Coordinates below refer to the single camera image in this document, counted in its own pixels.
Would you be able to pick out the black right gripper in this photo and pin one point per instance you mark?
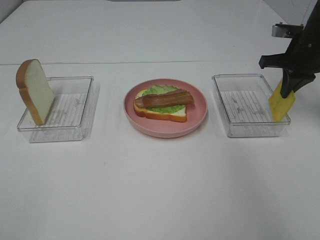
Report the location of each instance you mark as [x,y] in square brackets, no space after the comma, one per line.
[302,57]

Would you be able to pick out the clear ingredients container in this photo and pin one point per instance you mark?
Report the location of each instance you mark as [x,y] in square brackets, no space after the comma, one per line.
[243,104]

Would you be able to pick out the pink round plate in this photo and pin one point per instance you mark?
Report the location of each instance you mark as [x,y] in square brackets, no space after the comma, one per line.
[195,113]

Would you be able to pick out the long bacon strip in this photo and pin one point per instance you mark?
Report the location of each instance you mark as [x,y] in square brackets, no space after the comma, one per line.
[138,102]

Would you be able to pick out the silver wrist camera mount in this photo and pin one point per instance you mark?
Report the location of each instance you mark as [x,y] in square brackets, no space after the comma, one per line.
[280,30]

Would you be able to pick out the yellow cheese slice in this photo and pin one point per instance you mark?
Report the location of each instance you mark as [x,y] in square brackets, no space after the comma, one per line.
[280,106]

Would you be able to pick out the clear bread container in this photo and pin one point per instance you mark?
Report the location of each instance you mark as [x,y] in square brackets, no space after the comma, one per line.
[72,113]

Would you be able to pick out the green lettuce leaf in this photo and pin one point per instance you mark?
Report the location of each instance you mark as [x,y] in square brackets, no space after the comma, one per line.
[163,89]

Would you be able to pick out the bread slice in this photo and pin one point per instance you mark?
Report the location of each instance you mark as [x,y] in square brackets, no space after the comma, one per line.
[35,90]
[143,112]

